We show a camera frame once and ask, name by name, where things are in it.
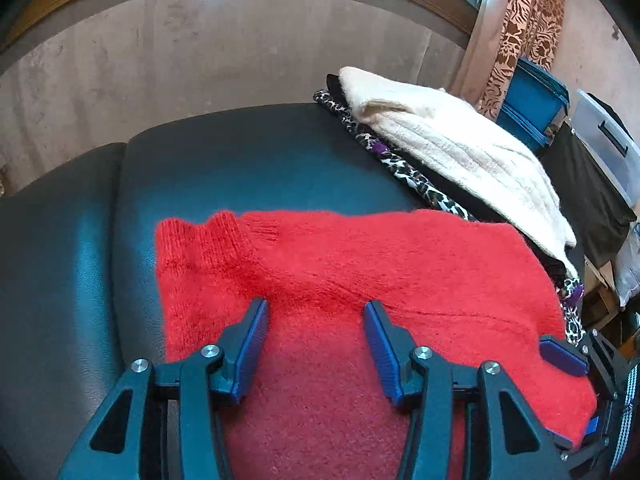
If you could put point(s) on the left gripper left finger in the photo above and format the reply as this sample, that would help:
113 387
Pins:
126 438

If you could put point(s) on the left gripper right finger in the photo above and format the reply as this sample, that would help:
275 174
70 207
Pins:
479 407

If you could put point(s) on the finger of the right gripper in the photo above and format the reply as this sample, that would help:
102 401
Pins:
563 356
569 433

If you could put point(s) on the red knit sweater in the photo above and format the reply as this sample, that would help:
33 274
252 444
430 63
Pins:
316 410

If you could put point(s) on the leopard print garment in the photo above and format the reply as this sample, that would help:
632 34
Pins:
569 290

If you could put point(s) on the wooden stool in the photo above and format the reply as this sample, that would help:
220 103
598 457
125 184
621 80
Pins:
600 303

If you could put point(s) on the black fabric bag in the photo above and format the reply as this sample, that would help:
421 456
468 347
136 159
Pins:
597 212

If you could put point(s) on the black leather padded bench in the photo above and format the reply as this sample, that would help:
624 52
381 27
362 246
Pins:
79 294

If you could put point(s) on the clear plastic storage box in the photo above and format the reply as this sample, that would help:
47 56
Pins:
612 148

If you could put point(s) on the cream knit sweater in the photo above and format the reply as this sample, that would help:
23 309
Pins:
448 136

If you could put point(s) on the blue plastic storage bin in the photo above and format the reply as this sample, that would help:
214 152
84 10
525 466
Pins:
533 100

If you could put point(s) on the right brown patterned curtain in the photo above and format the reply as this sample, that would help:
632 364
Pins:
504 32

